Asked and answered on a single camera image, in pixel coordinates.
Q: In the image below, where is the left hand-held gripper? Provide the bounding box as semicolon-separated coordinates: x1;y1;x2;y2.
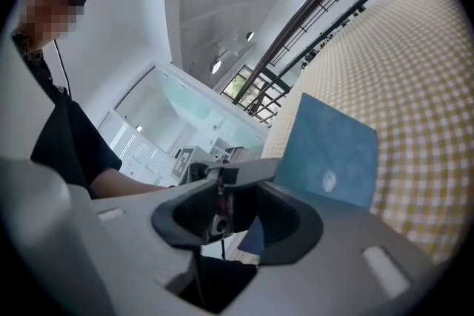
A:
172;146;281;238

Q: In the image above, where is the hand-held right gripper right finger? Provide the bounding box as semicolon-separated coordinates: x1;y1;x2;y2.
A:
221;181;456;316

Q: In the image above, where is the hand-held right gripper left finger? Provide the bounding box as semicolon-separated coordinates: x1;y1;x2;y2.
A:
0;158;220;316

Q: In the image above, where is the person's left forearm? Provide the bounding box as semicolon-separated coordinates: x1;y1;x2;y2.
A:
90;167;175;199

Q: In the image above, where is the white ribbed panel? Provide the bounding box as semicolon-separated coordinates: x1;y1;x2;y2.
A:
121;138;175;185

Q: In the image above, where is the black framed window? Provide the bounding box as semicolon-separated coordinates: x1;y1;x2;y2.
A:
221;64;289;123

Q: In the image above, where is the teal glass panel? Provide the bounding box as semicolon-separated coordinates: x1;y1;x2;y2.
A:
162;79;268;145

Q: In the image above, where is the person in dark shirt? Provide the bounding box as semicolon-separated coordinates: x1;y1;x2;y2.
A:
13;47;123;197

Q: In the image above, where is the black metal railing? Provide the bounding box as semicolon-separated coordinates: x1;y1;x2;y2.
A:
221;0;423;125

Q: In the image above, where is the round table with checked cloth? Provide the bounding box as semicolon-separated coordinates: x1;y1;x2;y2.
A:
261;0;467;263

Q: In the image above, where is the black white striped shirt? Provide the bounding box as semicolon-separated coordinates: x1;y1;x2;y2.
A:
13;31;47;67

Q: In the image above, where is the person's head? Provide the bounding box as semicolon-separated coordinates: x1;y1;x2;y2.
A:
14;0;90;49

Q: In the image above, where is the black headset cable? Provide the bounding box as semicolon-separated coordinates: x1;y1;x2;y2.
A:
53;37;72;95

